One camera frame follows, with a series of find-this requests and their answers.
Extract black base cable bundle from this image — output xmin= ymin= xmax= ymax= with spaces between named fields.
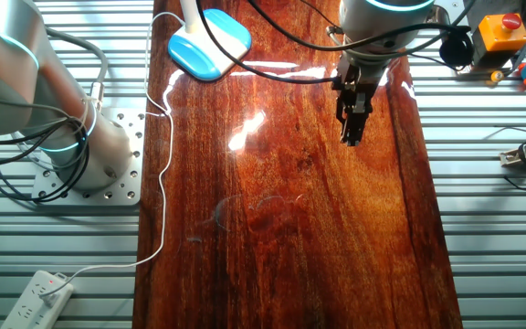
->
xmin=0 ymin=116 xmax=91 ymax=205

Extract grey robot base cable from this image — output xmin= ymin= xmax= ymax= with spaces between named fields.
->
xmin=45 ymin=26 xmax=110 ymax=113

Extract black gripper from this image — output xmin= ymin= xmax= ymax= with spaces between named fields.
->
xmin=332 ymin=58 xmax=381 ymax=148

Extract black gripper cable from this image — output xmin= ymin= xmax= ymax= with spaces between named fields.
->
xmin=195 ymin=0 xmax=340 ymax=86
xmin=247 ymin=0 xmax=475 ymax=58

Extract silver robot mounting plate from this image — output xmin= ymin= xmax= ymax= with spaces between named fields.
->
xmin=31 ymin=108 xmax=146 ymax=206

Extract orange emergency stop box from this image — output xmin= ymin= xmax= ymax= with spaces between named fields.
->
xmin=471 ymin=12 xmax=526 ymax=69

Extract blue and white desk lamp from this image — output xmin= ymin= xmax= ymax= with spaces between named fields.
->
xmin=167 ymin=0 xmax=253 ymax=82

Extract white power strip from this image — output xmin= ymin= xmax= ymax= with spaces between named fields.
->
xmin=0 ymin=270 xmax=75 ymax=329

